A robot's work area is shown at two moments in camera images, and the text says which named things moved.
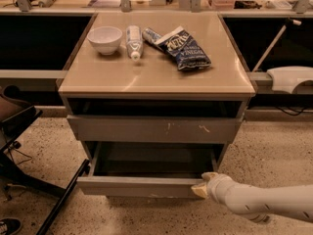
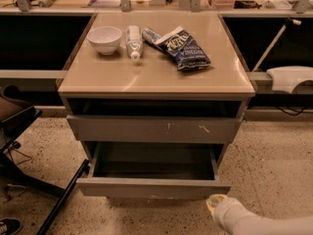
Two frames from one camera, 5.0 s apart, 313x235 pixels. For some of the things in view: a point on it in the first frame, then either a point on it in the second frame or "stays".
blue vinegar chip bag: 180,44 stays
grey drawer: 148,169 stays
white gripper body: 216,186 → 226,211
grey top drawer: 155,128 stays
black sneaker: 10,225 stays
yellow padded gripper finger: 201,189 → 213,200
